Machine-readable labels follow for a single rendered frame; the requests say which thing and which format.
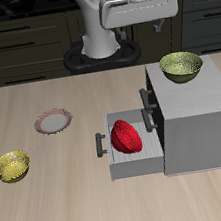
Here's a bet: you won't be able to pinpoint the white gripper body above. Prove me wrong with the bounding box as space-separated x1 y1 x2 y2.
96 0 184 31

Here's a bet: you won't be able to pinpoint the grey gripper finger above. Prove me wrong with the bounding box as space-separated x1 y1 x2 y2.
151 17 169 35
115 25 129 43

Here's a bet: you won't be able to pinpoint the green bowl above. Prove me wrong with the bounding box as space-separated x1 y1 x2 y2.
156 47 208 88

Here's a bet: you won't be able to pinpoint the red bowl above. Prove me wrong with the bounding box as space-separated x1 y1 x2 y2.
107 115 145 158

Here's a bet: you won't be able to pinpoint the yellow bowl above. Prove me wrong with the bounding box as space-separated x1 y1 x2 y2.
0 148 34 186

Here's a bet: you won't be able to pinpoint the dark kitchen cupboards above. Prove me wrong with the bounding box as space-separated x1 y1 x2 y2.
0 0 221 88

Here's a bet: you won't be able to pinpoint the grey cabinet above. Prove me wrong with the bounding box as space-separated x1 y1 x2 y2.
134 52 221 181

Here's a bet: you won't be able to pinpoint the grey cabinet drawer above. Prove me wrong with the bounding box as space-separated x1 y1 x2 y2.
90 104 168 185

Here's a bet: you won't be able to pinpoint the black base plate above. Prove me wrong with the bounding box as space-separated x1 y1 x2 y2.
60 31 143 74

